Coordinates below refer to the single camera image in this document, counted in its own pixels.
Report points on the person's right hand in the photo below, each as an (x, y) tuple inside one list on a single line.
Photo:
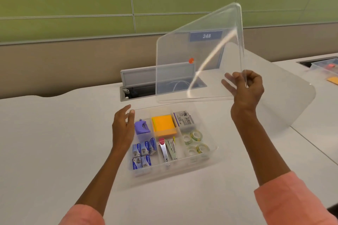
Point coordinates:
[(247, 95)]

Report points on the person's left hand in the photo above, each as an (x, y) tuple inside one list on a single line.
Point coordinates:
[(121, 132)]

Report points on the person's left thumb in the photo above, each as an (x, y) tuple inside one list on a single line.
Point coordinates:
[(131, 118)]

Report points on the person's right thumb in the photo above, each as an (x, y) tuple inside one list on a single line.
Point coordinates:
[(253, 77)]

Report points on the clear plastic lid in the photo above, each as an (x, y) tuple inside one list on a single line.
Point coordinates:
[(184, 56)]

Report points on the person's right forearm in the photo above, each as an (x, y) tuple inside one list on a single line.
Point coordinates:
[(260, 151)]

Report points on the person's left forearm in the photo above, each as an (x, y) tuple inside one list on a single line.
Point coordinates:
[(104, 180)]

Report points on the purple staple remover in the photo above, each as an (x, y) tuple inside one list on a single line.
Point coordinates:
[(141, 126)]

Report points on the orange sticky note pad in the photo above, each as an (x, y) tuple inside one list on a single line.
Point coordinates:
[(333, 79), (163, 125)]

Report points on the small blue staples box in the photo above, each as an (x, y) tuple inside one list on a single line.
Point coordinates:
[(144, 148), (153, 145), (136, 164), (136, 150), (146, 161)]

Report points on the red-tipped metal stapler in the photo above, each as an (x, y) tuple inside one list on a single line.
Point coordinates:
[(163, 151)]

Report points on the yellow-tipped metal stapler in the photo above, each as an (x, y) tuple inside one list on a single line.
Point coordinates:
[(172, 149)]

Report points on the white labelled staples box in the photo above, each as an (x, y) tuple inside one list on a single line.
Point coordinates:
[(184, 118)]

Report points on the clear tape roll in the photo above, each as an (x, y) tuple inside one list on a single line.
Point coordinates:
[(187, 139), (191, 151), (196, 135), (202, 148)]

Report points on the orange round sticker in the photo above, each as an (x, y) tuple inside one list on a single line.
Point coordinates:
[(191, 60)]

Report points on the clear plastic storage box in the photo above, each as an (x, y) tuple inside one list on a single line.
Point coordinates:
[(320, 68)]

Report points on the clear plastic organizer box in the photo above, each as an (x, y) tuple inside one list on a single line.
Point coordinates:
[(182, 165)]

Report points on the small red item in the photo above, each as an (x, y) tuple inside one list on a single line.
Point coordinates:
[(331, 66)]

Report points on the blue wall number plate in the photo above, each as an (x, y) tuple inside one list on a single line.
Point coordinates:
[(206, 36)]

